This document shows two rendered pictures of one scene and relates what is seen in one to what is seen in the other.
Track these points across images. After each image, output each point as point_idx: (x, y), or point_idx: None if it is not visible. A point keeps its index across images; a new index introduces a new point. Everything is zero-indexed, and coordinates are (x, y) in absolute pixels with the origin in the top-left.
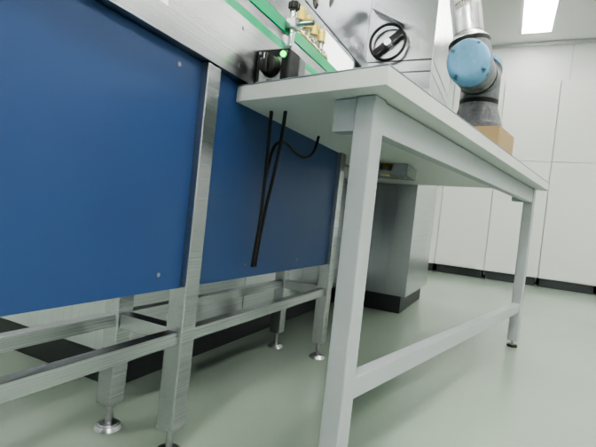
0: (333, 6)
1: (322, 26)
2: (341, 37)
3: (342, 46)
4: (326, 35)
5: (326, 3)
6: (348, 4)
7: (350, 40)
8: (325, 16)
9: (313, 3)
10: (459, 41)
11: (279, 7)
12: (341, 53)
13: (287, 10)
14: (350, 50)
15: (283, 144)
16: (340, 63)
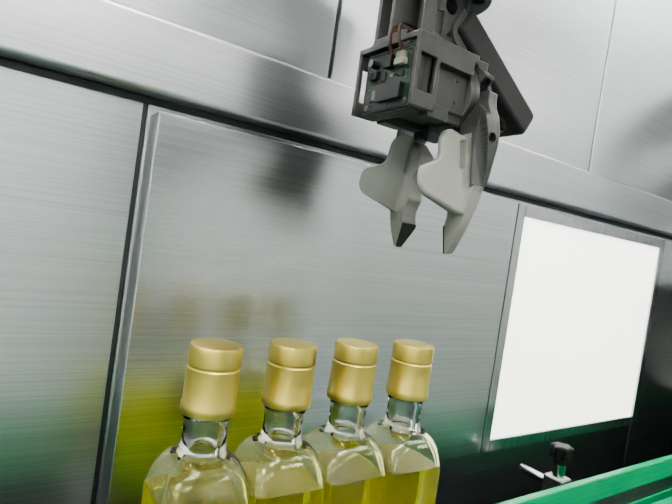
0: (579, 122)
1: (512, 214)
2: (606, 204)
3: (612, 229)
4: (536, 229)
5: (546, 124)
6: (642, 95)
7: (653, 185)
8: (528, 176)
9: (391, 225)
10: None
11: (244, 260)
12: (609, 249)
13: (301, 247)
14: (649, 219)
15: None
16: (601, 279)
